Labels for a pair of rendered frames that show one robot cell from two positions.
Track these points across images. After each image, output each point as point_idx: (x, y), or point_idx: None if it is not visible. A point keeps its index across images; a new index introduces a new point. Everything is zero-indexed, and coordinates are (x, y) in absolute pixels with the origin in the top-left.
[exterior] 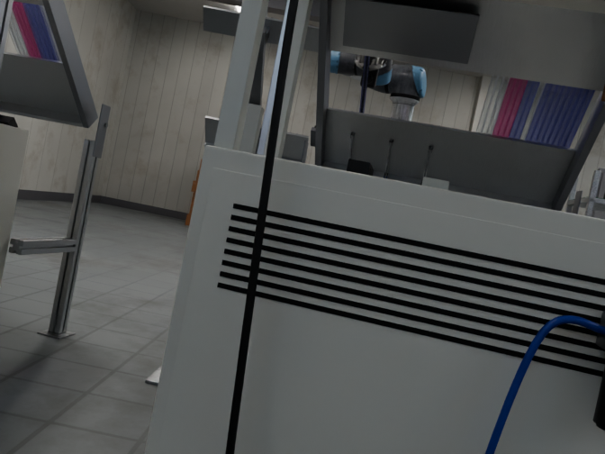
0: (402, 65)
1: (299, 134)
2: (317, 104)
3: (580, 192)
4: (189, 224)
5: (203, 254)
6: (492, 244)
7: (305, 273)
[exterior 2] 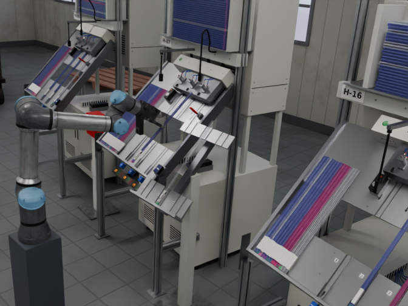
0: (35, 100)
1: (150, 178)
2: (186, 153)
3: (100, 133)
4: (275, 181)
5: None
6: None
7: None
